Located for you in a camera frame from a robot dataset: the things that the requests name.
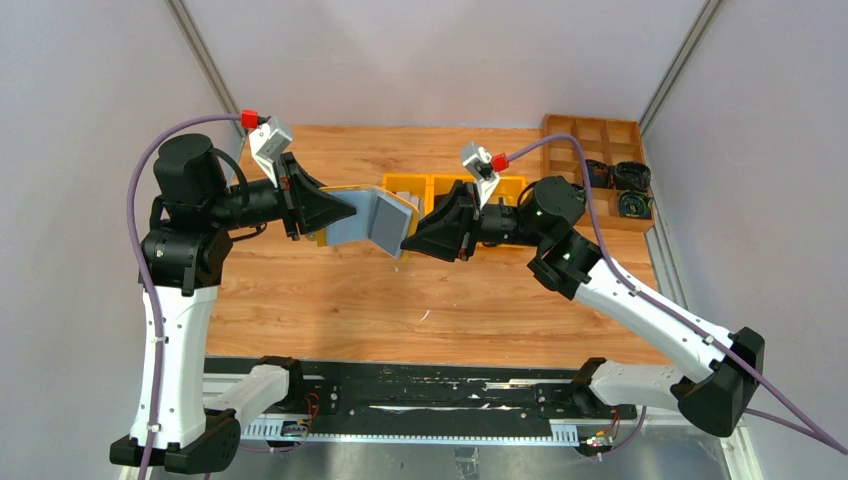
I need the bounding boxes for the grey credit card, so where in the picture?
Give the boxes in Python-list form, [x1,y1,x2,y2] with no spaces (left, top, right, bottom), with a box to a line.
[368,194,418,258]

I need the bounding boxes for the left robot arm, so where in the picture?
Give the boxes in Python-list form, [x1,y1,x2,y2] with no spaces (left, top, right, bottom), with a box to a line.
[110,133,356,476]

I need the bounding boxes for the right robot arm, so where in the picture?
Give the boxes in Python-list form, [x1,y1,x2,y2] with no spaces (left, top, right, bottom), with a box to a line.
[401,176,765,437]

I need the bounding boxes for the grey cards in left bin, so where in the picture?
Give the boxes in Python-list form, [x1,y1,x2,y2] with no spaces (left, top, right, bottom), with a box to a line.
[396,191,425,217]

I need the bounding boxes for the yellow three-compartment bin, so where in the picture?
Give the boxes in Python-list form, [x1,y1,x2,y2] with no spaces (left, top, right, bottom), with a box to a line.
[380,173,531,250]

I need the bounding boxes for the wooden compartment tray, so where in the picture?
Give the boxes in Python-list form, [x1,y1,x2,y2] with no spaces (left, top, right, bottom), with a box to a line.
[541,114,655,233]

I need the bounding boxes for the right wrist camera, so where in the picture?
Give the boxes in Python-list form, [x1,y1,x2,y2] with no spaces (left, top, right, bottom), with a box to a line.
[460,141,500,207]

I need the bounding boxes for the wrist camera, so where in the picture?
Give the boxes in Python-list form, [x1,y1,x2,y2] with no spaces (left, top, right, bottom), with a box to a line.
[460,141,500,207]
[248,116,293,187]

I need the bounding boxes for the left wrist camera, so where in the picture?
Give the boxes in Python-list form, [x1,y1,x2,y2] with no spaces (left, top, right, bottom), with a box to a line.
[248,116,293,187]

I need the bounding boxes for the black coiled strap upper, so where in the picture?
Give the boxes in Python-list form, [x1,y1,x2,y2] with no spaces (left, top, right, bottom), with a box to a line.
[581,159,611,190]

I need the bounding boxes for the black green coiled strap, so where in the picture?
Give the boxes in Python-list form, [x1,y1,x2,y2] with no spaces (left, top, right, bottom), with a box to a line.
[618,190,654,220]

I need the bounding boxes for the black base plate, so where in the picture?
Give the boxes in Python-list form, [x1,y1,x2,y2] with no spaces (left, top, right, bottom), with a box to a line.
[201,357,710,439]

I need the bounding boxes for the black coiled strap right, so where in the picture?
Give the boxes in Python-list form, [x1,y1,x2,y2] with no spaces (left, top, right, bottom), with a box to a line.
[610,161,653,192]

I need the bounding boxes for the aluminium frame rail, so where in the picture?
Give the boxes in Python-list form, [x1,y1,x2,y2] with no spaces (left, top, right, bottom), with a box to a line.
[119,370,763,480]

